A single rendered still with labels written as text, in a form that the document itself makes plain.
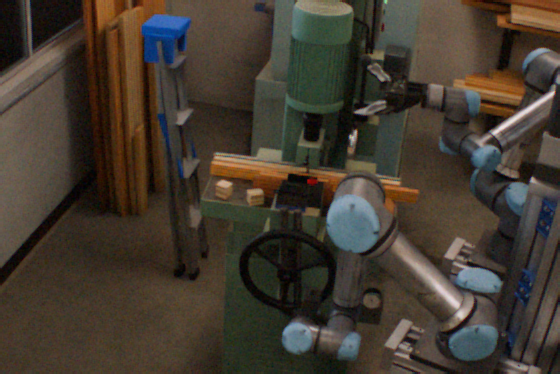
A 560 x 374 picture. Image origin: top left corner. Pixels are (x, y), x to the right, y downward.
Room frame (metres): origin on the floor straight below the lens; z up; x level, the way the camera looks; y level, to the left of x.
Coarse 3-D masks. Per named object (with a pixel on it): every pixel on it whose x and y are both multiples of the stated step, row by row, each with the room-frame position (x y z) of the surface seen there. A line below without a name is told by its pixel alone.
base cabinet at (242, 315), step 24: (264, 264) 2.02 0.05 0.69; (240, 288) 2.03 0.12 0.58; (264, 288) 2.02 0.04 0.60; (240, 312) 2.03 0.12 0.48; (264, 312) 2.02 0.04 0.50; (240, 336) 2.03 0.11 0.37; (264, 336) 2.01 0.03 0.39; (240, 360) 2.02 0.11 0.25; (264, 360) 2.02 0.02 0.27; (288, 360) 2.00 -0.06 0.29; (312, 360) 2.00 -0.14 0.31; (336, 360) 1.99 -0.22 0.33
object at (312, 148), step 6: (324, 132) 2.25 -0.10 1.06; (300, 138) 2.18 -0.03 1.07; (300, 144) 2.13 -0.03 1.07; (306, 144) 2.14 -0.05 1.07; (312, 144) 2.14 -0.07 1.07; (318, 144) 2.14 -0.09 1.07; (300, 150) 2.13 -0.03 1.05; (306, 150) 2.13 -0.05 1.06; (312, 150) 2.12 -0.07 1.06; (318, 150) 2.12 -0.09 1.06; (300, 156) 2.13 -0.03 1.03; (306, 156) 2.13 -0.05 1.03; (312, 156) 2.12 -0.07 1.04; (318, 156) 2.12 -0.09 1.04; (300, 162) 2.13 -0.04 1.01; (312, 162) 2.12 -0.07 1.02; (318, 162) 2.12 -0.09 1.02
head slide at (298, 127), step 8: (296, 112) 2.27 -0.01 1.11; (304, 112) 2.26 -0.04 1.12; (336, 112) 2.25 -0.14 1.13; (296, 120) 2.27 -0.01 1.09; (328, 120) 2.25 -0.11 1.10; (336, 120) 2.25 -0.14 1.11; (296, 128) 2.27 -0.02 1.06; (328, 128) 2.25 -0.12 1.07; (336, 128) 2.27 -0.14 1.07; (296, 136) 2.27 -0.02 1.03; (328, 136) 2.25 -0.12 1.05
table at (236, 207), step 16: (224, 176) 2.19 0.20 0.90; (208, 192) 2.09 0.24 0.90; (240, 192) 2.10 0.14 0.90; (208, 208) 2.04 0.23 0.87; (224, 208) 2.04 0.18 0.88; (240, 208) 2.03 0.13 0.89; (256, 208) 2.02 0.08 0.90; (320, 224) 2.00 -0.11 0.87; (272, 240) 1.92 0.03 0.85; (288, 240) 1.92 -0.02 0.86; (320, 240) 1.92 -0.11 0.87
